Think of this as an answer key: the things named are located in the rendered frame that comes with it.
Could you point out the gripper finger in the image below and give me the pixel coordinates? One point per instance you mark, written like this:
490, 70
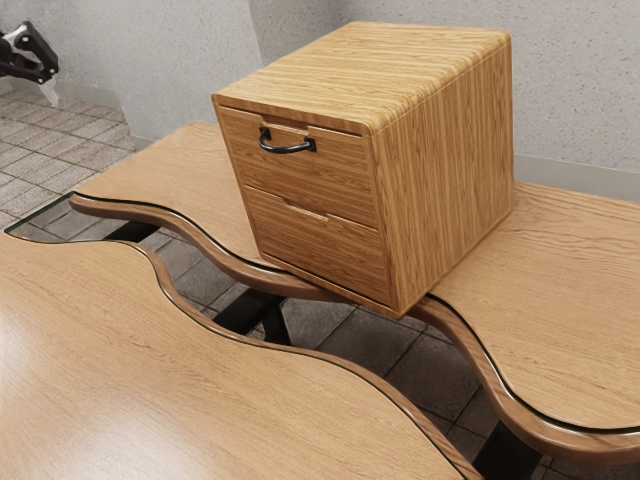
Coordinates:
44, 60

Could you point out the wooden two-drawer cabinet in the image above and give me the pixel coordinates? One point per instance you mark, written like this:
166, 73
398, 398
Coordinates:
430, 165

